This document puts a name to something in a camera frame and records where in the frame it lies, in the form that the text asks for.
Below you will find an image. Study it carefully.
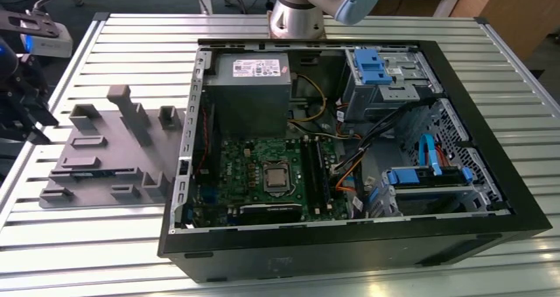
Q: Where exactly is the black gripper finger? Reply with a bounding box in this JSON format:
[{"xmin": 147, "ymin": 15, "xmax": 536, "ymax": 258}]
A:
[
  {"xmin": 16, "ymin": 52, "xmax": 62, "ymax": 128},
  {"xmin": 0, "ymin": 111, "xmax": 52, "ymax": 146}
]

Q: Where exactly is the green RAM stick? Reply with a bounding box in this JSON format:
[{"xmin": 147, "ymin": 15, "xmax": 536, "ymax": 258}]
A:
[
  {"xmin": 315, "ymin": 141, "xmax": 332, "ymax": 210},
  {"xmin": 66, "ymin": 168, "xmax": 134, "ymax": 180}
]

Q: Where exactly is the grey parts rack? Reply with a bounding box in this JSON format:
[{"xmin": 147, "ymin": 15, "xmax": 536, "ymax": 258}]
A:
[{"xmin": 38, "ymin": 84, "xmax": 187, "ymax": 209}]

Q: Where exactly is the grey power supply unit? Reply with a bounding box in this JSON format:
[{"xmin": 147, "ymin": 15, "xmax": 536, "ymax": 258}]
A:
[{"xmin": 206, "ymin": 52, "xmax": 294, "ymax": 139}]

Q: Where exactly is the green motherboard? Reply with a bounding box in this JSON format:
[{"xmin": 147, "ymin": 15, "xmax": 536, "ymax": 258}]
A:
[{"xmin": 192, "ymin": 136, "xmax": 351, "ymax": 228}]

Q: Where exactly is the CPU socket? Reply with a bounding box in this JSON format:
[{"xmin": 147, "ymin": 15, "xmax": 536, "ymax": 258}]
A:
[{"xmin": 260, "ymin": 158, "xmax": 299, "ymax": 199}]

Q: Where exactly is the silver CPU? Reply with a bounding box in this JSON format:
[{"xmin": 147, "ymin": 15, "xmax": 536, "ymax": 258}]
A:
[{"xmin": 264, "ymin": 167, "xmax": 294, "ymax": 187}]

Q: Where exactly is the black graphics card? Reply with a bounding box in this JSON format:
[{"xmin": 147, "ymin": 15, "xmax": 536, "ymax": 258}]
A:
[{"xmin": 227, "ymin": 202, "xmax": 304, "ymax": 226}]

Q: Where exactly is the black open PC case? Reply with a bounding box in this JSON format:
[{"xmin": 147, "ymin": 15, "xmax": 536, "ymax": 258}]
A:
[{"xmin": 156, "ymin": 37, "xmax": 554, "ymax": 283}]

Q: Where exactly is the blue disk carrier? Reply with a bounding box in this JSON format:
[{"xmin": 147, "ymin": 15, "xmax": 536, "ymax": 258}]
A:
[
  {"xmin": 387, "ymin": 167, "xmax": 474, "ymax": 188},
  {"xmin": 355, "ymin": 49, "xmax": 394, "ymax": 85}
]

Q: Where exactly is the metal drive cage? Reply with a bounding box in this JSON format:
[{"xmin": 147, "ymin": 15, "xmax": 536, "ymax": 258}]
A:
[{"xmin": 343, "ymin": 47, "xmax": 443, "ymax": 123}]

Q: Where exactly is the metal disk bay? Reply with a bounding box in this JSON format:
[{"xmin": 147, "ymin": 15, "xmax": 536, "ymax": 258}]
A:
[{"xmin": 366, "ymin": 165, "xmax": 511, "ymax": 219}]

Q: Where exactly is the brown wooden cabinet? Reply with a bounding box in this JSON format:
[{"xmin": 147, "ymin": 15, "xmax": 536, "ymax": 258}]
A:
[{"xmin": 450, "ymin": 0, "xmax": 560, "ymax": 65}]

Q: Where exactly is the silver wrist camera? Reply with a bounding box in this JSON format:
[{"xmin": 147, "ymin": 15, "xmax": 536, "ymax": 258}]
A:
[{"xmin": 19, "ymin": 11, "xmax": 75, "ymax": 58}]

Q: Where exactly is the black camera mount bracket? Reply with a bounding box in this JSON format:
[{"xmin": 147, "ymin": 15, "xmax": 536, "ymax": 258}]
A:
[{"xmin": 0, "ymin": 8, "xmax": 63, "ymax": 39}]

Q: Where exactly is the yellow wire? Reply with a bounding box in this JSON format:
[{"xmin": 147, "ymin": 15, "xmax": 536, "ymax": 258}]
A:
[{"xmin": 288, "ymin": 74, "xmax": 328, "ymax": 125}]

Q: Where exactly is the orange wire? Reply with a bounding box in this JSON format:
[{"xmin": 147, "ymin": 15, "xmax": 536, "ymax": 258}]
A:
[{"xmin": 335, "ymin": 167, "xmax": 360, "ymax": 193}]

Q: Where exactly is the black cable bundle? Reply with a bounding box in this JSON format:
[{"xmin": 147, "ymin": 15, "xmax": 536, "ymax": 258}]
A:
[{"xmin": 336, "ymin": 100, "xmax": 439, "ymax": 173}]

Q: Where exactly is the blue flat wire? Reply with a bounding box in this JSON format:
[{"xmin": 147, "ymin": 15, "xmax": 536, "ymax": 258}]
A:
[{"xmin": 419, "ymin": 133, "xmax": 444, "ymax": 176}]

